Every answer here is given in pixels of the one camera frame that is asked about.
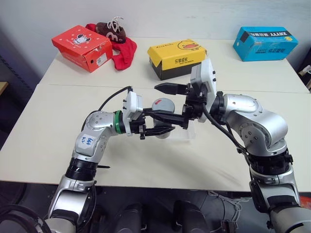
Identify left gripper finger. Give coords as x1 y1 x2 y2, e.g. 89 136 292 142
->
142 108 174 117
144 126 176 138

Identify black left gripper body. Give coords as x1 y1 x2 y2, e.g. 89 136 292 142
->
125 113 147 141

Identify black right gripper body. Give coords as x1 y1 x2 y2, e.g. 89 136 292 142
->
182 82 207 130

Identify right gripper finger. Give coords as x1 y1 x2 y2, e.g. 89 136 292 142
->
148 112 190 130
154 83 188 96

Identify grey cup with red mark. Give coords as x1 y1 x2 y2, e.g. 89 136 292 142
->
152 113 172 140

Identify grey jar lid red label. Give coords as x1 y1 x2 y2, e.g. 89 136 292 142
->
151 97 176 114

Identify clear plastic box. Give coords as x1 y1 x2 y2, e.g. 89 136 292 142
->
167 120 197 141

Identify yellow duck shoe box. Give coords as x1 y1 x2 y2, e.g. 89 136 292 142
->
147 38 207 81

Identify blue cardboard box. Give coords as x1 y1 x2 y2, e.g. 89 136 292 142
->
232 26 299 62

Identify red shoe box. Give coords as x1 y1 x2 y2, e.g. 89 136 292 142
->
51 25 113 73

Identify red cloth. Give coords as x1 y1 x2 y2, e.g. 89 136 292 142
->
85 23 138 71

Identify brown plush shoe white laces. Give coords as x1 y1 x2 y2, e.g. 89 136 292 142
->
94 16 128 44

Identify dark rounded shape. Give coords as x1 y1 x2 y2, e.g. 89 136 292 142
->
114 202 144 233
173 200 207 233

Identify orange object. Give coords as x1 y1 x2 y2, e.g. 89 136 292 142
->
300 194 311 210

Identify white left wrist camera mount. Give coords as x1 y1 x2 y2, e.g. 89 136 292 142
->
122 91 144 122

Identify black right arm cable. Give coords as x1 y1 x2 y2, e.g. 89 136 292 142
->
201 104 248 154

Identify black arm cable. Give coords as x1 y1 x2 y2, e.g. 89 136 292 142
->
81 85 134 129
201 104 248 154

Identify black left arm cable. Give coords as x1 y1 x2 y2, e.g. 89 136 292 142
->
81 85 134 129

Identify white cord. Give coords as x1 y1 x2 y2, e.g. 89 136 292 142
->
208 190 253 220

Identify white object with cable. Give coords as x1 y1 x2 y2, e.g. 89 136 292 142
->
300 65 311 91

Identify black round ring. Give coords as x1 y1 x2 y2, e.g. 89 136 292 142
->
0 205 46 233

